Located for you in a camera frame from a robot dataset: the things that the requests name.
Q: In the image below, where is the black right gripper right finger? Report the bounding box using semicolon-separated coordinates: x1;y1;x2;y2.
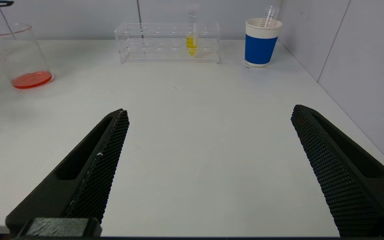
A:
290;104;384;238

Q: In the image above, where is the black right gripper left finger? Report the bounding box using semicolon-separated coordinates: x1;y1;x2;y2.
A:
6;108;130;235

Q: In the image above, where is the test tube with red pigment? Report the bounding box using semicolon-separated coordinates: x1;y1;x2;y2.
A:
261;5;280;28

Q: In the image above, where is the clear glass beaker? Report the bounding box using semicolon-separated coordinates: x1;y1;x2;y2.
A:
0;22;54;90

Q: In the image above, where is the clear acrylic test tube rack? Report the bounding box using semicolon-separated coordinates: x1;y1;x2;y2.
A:
114;21;221;65

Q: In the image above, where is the test tube with yellow pigment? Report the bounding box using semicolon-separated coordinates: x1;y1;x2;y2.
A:
185;3;200;57

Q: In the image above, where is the blue white paper cup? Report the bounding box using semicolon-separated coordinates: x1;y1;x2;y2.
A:
244;18;283;68

